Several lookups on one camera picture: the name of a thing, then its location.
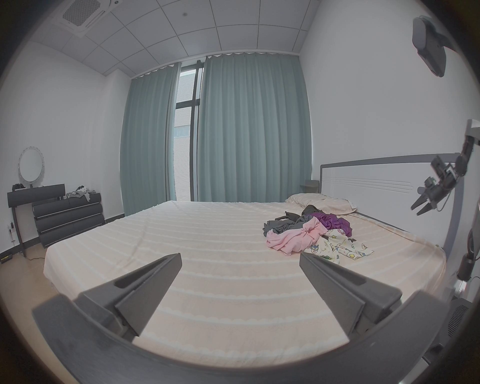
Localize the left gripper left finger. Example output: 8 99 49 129
73 253 183 343

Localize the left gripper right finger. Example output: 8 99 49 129
299 253 404 337

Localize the white printed pyjama top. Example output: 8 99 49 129
303 229 374 265

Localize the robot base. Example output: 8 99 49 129
422 279 475 372

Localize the pink garment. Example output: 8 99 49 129
266 217 327 257

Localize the purple garment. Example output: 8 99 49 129
311 212 353 238

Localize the black garment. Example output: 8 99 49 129
275 204 319 222

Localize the cream pillow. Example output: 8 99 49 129
285 193 358 215

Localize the grey garment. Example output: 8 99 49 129
262 215 312 238

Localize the bed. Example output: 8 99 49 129
43 153 466 366

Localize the black dressing table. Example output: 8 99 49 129
7 184 66 257

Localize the blue-green curtain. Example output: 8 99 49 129
119 63 181 217
197 52 313 203

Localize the round white mirror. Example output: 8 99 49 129
18 146 46 189

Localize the window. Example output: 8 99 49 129
167 60 206 203

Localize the ceiling air conditioner vent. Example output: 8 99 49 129
56 0 121 38

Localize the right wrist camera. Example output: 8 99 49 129
430 155 452 179

